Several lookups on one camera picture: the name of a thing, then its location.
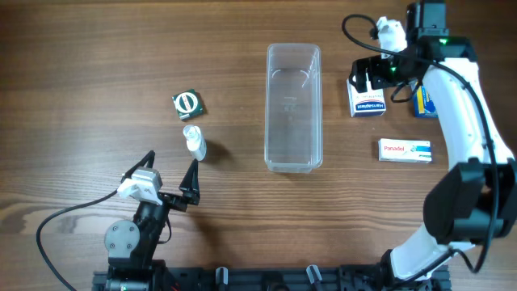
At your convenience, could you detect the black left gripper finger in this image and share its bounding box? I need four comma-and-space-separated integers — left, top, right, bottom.
179, 159, 200, 193
121, 150, 156, 182

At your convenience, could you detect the white Hansaplast plaster box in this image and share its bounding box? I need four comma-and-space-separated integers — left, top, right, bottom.
347, 81, 386, 117

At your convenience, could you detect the blue and yellow box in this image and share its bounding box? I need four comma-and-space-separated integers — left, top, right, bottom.
411, 84, 438, 118

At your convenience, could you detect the white Panadol box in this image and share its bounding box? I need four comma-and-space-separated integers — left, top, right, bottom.
378, 138, 432, 163

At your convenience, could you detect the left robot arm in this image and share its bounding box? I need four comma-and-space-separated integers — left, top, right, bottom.
92, 150, 200, 291

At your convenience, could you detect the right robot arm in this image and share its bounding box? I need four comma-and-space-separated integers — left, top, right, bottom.
348, 1, 516, 290

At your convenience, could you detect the clear plastic container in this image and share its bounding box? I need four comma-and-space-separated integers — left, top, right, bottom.
264, 43, 323, 174

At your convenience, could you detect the white spray bottle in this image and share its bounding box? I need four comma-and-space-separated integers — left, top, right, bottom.
183, 124, 207, 161

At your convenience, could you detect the green square box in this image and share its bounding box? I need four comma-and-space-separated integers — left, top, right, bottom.
171, 89, 204, 121

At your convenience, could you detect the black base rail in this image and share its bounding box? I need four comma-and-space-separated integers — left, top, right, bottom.
91, 264, 450, 291

